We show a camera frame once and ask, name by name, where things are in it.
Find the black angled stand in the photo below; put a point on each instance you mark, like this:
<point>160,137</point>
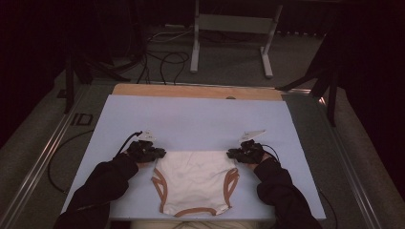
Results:
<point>332,105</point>

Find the person's right hand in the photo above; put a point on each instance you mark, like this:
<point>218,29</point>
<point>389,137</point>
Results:
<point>253,165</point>

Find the person's left hand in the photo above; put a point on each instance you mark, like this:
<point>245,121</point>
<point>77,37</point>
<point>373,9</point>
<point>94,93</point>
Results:
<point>142,164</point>

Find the white baby bodysuit brown trim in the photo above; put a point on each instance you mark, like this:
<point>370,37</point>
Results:
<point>194,181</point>

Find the light blue mat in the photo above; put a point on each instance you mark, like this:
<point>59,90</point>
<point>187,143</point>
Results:
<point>191,120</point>

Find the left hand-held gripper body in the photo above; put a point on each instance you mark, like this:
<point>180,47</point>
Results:
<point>141,151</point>

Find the black tripod stand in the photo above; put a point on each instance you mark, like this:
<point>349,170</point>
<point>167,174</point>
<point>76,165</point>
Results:
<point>69,89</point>

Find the white metal stand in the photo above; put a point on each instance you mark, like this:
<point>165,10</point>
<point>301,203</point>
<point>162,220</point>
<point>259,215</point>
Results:
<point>235,24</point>

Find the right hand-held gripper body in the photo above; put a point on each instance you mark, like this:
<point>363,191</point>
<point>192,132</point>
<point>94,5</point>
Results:
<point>251,151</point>

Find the white power strip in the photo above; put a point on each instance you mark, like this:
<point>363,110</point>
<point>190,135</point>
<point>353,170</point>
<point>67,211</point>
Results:
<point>175,27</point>

